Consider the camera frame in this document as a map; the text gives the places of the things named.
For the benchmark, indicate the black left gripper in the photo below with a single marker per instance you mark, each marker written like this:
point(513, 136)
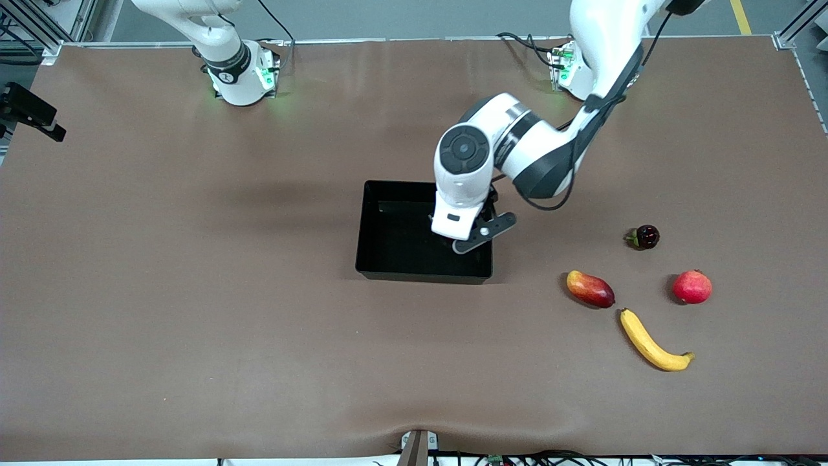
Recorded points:
point(488, 212)

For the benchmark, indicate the black plastic box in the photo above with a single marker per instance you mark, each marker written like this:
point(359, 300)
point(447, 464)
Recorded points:
point(394, 246)

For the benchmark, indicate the yellow banana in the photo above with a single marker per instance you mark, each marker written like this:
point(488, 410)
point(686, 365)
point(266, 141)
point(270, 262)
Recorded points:
point(647, 343)

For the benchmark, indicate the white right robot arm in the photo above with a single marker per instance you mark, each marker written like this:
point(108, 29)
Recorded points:
point(226, 39)

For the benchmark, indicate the red apple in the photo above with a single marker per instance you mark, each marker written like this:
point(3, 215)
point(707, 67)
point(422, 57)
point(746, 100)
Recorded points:
point(692, 288)

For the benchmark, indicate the red yellow mango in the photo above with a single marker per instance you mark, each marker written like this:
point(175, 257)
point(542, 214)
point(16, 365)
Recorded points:
point(590, 289)

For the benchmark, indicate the dark purple mangosteen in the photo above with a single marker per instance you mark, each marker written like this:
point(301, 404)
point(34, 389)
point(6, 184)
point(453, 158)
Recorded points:
point(647, 237)

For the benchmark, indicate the small green circuit board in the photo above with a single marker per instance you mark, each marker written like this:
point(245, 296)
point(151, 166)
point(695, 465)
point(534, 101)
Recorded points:
point(495, 460)

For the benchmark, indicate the brown table mat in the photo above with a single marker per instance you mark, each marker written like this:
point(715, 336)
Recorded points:
point(259, 323)

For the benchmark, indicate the aluminium frame profile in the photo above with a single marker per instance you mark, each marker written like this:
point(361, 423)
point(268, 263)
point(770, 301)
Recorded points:
point(786, 39)
point(48, 48)

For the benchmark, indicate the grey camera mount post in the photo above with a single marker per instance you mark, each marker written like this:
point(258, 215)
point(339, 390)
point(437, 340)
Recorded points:
point(417, 450)

